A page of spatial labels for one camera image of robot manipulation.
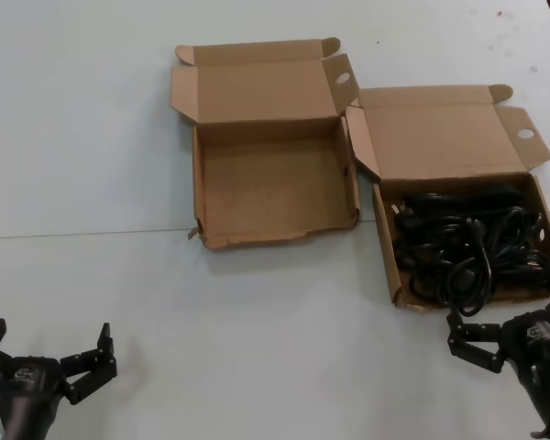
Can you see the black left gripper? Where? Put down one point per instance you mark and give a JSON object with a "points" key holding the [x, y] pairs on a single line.
{"points": [[27, 380]]}

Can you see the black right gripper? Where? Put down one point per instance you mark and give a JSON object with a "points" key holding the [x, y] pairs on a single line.
{"points": [[524, 344]]}

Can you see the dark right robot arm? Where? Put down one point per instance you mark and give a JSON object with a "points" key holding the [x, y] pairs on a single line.
{"points": [[543, 408]]}

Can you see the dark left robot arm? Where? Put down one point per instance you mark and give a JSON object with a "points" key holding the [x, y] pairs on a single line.
{"points": [[27, 421]]}

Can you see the brown cardboard box intact rim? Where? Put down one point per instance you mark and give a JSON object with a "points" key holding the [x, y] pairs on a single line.
{"points": [[440, 137]]}

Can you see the brown cardboard box torn rim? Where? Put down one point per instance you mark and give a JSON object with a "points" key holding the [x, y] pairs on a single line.
{"points": [[275, 183]]}

